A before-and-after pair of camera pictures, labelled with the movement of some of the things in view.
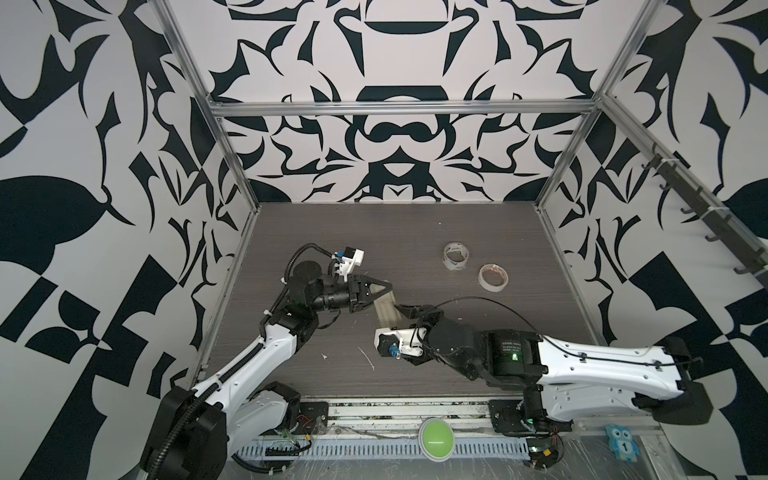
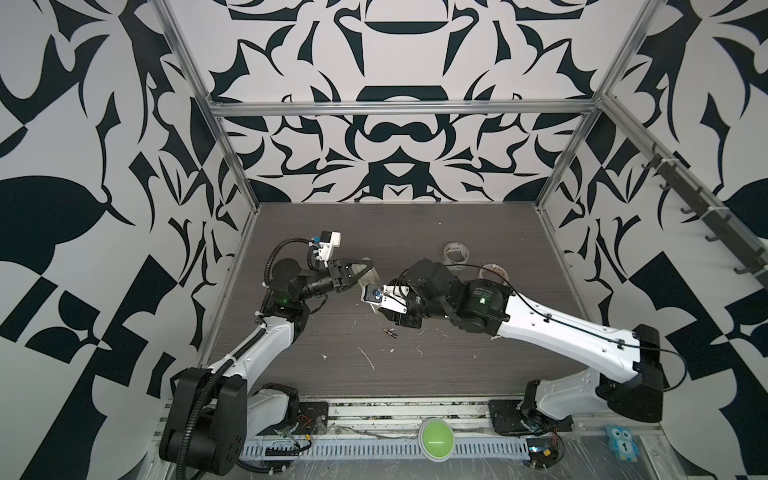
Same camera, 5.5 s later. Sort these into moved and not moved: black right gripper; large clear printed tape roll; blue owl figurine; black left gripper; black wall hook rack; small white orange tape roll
Moved: black right gripper; black left gripper
Not moved: large clear printed tape roll; small white orange tape roll; black wall hook rack; blue owl figurine
